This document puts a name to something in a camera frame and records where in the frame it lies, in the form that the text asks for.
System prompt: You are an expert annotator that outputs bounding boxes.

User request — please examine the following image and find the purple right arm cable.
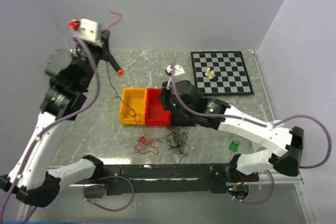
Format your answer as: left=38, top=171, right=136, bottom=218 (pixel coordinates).
left=165, top=62, right=331, bottom=205

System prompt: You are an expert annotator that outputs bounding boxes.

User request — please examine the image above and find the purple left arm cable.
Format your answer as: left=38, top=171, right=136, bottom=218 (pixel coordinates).
left=0, top=34, right=134, bottom=224

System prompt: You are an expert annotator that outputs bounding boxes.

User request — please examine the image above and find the red cable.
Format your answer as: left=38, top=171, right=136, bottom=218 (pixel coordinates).
left=104, top=10, right=161, bottom=155

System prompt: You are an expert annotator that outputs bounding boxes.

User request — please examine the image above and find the black white chessboard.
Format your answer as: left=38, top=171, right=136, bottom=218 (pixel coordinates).
left=191, top=51, right=254, bottom=97

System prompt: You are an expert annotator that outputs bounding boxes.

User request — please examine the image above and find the yellow plastic bin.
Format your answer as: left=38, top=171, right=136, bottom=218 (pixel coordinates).
left=119, top=88, right=147, bottom=125

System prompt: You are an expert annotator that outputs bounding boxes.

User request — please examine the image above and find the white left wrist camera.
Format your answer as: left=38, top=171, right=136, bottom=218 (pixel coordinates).
left=68, top=18, right=102, bottom=47

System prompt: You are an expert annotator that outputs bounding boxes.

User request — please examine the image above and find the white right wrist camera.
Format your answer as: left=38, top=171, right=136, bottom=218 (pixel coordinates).
left=165, top=65, right=185, bottom=77

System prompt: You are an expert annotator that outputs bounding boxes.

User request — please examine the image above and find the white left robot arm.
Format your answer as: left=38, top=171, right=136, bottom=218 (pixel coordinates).
left=1, top=30, right=111, bottom=208

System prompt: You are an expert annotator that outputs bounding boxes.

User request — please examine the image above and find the dark brown cable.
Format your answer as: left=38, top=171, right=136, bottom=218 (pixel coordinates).
left=160, top=126, right=190, bottom=164

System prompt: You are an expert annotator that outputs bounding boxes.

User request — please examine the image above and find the white stand device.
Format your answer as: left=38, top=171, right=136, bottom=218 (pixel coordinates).
left=250, top=120, right=285, bottom=146

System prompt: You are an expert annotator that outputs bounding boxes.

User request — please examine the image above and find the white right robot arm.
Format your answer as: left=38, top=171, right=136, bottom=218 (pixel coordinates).
left=158, top=80, right=304, bottom=181

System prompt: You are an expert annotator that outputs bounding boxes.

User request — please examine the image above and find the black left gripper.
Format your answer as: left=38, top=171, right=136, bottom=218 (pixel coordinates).
left=75, top=29, right=112, bottom=90

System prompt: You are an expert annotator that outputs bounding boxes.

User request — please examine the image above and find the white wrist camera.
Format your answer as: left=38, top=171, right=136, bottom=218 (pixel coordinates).
left=68, top=18, right=102, bottom=47
left=165, top=65, right=185, bottom=77

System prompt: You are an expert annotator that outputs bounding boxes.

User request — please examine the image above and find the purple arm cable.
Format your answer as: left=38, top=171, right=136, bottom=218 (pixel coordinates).
left=165, top=62, right=331, bottom=205
left=0, top=34, right=134, bottom=224

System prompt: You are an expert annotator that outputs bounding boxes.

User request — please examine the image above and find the black plastic bin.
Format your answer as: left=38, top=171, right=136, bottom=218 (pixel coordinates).
left=170, top=111, right=195, bottom=127

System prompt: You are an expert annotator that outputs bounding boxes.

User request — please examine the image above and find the white chess piece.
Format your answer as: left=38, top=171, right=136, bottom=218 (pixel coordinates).
left=205, top=68, right=211, bottom=76
left=208, top=70, right=215, bottom=79

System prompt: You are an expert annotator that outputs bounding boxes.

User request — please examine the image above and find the red plastic bin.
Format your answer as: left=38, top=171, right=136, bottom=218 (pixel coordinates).
left=145, top=88, right=171, bottom=126

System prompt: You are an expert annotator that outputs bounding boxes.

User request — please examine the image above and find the black marker orange cap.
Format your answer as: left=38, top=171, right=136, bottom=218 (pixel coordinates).
left=107, top=50, right=124, bottom=76

